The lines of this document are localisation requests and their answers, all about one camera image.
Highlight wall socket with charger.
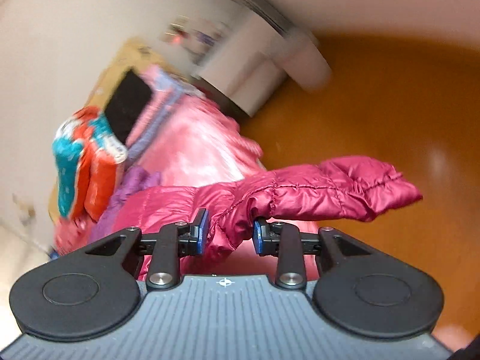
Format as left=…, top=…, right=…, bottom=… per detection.
left=162, top=16, right=194, bottom=48

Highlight framed photo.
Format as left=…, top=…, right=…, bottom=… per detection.
left=185, top=21, right=227, bottom=57

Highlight white nightstand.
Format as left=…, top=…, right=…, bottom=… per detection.
left=193, top=11, right=286, bottom=117

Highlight magenta down jacket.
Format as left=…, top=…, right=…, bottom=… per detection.
left=111, top=156, right=422, bottom=274

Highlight black folded garment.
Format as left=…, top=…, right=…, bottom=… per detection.
left=104, top=69, right=153, bottom=144

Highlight purple down jacket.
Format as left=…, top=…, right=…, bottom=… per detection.
left=89, top=166, right=161, bottom=243

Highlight yellow covered headboard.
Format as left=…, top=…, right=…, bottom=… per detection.
left=47, top=37, right=170, bottom=222

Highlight teal orange folded quilt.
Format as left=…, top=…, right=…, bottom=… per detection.
left=52, top=106, right=128, bottom=221

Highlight pink lavender folded blankets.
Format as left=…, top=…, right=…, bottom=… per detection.
left=125, top=64, right=205, bottom=168

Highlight pink bed blanket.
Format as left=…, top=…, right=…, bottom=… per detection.
left=54, top=96, right=264, bottom=254

